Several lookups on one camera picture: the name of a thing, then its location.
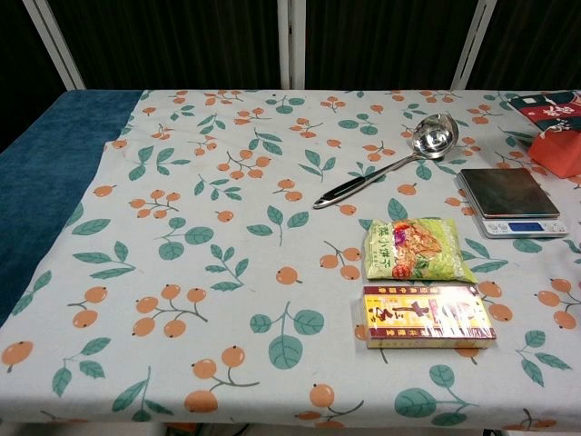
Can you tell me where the stainless steel ladle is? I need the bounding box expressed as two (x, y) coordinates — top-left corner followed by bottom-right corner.
(311, 114), (460, 211)

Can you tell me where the digital kitchen scale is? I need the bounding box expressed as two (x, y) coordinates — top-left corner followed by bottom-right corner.
(456, 167), (570, 240)

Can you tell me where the blue cloth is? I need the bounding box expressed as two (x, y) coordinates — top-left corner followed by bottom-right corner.
(0, 89), (144, 327)

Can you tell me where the green snack packet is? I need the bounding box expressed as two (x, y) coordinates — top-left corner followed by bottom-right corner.
(361, 217), (478, 283)

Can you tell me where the white frame post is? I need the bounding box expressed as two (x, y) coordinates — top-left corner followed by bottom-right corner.
(277, 0), (308, 90)
(449, 0), (497, 91)
(25, 0), (86, 91)

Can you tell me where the dark red patterned packet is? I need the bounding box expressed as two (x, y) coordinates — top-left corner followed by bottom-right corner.
(507, 90), (581, 135)

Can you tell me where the floral orange leaf tablecloth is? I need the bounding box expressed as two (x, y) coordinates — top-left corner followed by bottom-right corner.
(0, 88), (581, 432)

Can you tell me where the yellow and red box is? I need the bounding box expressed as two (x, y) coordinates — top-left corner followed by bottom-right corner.
(350, 284), (497, 351)

